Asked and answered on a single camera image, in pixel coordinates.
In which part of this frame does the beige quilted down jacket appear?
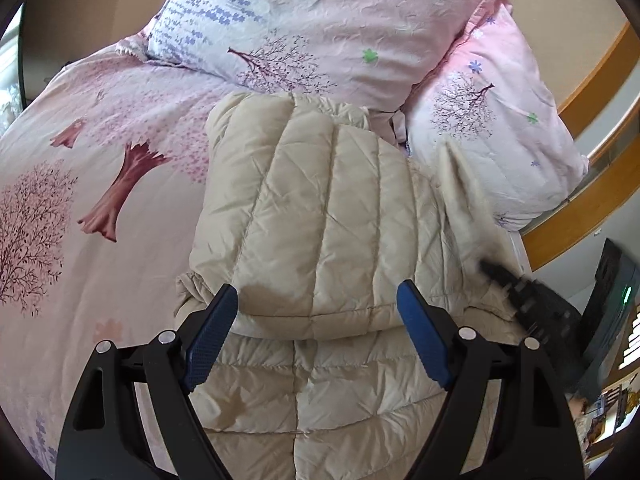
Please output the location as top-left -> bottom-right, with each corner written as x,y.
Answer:
172,91 -> 526,480

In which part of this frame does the large pink floral pillow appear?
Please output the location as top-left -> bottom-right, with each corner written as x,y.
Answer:
146,0 -> 493,98

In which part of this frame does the wooden door frame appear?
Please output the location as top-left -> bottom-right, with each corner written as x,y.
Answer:
519,22 -> 640,267

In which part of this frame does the window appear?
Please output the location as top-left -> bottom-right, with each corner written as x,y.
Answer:
0,2 -> 27,133

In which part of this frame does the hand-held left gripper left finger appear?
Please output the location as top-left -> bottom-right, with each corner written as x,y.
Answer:
55,284 -> 239,480

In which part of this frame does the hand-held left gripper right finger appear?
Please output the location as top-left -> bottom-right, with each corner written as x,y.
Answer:
396,280 -> 586,480

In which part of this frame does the pink floral bed sheet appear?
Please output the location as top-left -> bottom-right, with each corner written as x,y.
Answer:
0,37 -> 301,480

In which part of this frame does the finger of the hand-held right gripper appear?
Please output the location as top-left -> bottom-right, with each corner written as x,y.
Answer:
479,258 -> 585,362

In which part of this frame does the ruffled pink floral pillow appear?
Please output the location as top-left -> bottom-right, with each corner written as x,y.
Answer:
402,0 -> 591,231

